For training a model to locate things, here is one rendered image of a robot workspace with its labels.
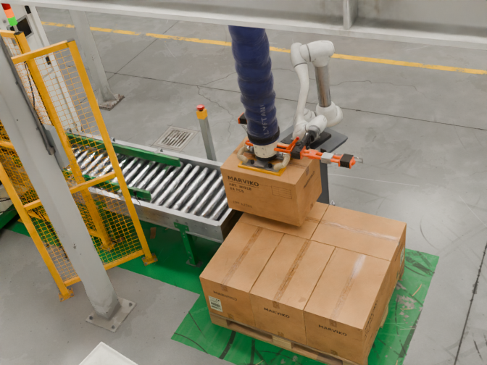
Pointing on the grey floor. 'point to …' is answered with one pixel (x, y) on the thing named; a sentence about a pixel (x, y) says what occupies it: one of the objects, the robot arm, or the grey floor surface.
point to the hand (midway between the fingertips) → (299, 151)
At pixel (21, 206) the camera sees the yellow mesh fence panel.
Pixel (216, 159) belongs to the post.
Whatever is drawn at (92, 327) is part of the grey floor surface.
